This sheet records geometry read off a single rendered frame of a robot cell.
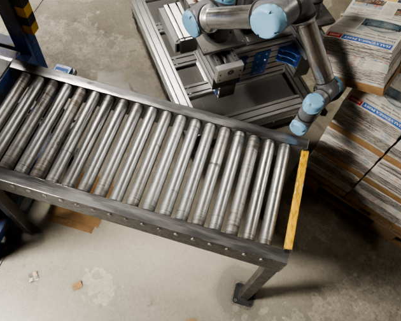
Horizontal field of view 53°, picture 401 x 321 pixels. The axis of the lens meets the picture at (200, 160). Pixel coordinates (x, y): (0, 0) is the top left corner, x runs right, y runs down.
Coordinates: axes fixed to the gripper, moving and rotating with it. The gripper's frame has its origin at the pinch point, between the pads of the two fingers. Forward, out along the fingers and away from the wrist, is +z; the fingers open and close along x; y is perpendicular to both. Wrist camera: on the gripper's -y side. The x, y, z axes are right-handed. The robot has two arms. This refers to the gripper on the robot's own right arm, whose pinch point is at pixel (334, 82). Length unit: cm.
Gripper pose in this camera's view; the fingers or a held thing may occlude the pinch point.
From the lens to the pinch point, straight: 195.1
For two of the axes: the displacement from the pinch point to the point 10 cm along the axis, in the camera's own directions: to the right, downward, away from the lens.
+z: 5.9, -6.9, 4.2
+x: -7.8, -3.7, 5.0
